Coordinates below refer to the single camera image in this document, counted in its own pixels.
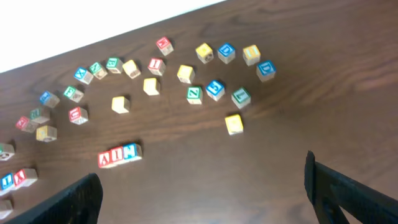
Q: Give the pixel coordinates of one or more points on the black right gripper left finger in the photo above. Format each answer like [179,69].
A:
[79,203]

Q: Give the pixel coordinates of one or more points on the yellow number 8 block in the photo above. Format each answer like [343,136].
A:
[251,55]

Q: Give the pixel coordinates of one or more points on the green letter R block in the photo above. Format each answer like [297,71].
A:
[40,115]

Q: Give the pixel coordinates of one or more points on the yellow block lower right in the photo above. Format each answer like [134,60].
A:
[234,124]

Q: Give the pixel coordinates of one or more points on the blue letter D block right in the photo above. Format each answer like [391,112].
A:
[265,70]

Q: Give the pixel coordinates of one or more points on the green letter Z block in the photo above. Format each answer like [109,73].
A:
[194,95]

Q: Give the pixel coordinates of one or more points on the yellow letter S block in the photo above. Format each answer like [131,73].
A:
[120,104]

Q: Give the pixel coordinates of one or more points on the yellow letter O block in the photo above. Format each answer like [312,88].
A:
[151,86]

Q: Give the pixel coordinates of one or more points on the red letter A block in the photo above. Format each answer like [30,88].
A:
[104,160]

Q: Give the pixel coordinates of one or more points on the blue number 5 block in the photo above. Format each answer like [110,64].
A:
[215,90]

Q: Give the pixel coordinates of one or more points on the blue letter P block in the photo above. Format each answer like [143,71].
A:
[49,99]

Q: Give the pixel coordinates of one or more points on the blue letter T block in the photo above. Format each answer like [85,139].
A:
[7,184]

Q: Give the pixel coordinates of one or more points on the yellow letter M block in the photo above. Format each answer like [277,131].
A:
[204,53]

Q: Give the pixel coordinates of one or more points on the yellow block upper middle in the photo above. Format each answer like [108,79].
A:
[131,69]

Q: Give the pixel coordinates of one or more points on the yellow letter C block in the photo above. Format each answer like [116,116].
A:
[186,74]

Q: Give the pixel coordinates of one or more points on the yellow block left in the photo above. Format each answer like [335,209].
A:
[46,133]

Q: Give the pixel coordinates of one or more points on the green letter B block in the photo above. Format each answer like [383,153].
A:
[114,65]

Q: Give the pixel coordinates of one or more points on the red letter i block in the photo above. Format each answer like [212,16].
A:
[117,156]
[156,66]

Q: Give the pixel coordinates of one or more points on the green letter J block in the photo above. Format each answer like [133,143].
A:
[6,151]

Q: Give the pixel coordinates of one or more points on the green letter T block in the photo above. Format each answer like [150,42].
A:
[241,97]

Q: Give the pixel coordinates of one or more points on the blue number 2 block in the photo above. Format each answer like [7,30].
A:
[132,152]

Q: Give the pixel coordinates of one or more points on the blue letter d block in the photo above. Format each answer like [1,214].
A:
[265,70]
[226,53]

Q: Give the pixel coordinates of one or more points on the green letter N block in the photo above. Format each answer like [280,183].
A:
[98,70]

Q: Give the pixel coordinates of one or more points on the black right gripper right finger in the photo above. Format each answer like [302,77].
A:
[331,192]

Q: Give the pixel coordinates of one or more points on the red letter K block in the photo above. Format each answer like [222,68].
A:
[165,45]

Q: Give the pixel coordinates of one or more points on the blue letter X block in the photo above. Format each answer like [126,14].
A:
[83,75]

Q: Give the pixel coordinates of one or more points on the red letter C block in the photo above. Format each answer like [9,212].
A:
[27,125]

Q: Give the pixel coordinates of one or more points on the red letter U block middle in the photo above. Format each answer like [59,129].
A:
[78,115]

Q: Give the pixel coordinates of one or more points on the red letter Y block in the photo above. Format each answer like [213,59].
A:
[25,177]

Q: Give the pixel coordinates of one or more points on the green letter F block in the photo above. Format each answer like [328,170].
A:
[73,94]

